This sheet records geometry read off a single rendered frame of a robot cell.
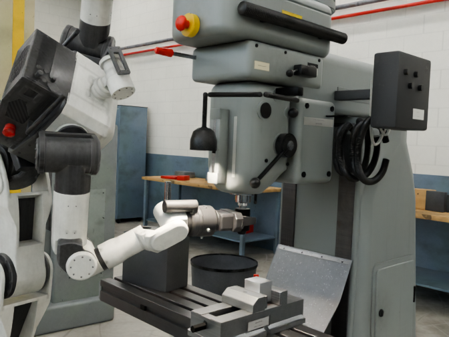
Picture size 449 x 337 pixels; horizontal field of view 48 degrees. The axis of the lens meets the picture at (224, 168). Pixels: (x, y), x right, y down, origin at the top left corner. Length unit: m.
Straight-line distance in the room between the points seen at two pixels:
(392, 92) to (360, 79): 0.35
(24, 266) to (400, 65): 1.25
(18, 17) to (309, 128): 1.93
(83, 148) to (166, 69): 7.61
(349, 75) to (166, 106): 7.15
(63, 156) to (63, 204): 0.12
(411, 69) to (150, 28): 8.09
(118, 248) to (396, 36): 5.10
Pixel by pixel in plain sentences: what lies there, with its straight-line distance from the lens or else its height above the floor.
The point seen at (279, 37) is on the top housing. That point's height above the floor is 1.75.
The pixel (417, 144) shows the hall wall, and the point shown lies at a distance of 5.85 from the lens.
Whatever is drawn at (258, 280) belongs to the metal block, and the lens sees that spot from 1.50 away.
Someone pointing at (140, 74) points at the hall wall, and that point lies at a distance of 9.47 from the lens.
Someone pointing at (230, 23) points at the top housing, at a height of 1.76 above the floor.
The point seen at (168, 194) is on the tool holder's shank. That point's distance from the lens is 1.83.
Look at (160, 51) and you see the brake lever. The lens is 1.43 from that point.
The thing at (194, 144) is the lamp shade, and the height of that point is 1.45.
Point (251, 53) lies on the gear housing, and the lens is 1.36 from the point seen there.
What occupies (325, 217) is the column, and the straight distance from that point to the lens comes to 1.79.
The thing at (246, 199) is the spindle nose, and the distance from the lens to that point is 1.50.
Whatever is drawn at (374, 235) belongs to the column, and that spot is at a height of 1.17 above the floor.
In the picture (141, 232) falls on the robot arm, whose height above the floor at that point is 1.21.
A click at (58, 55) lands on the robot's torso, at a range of 1.47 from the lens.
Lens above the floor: 1.46
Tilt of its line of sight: 3 degrees down
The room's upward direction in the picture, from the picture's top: 2 degrees clockwise
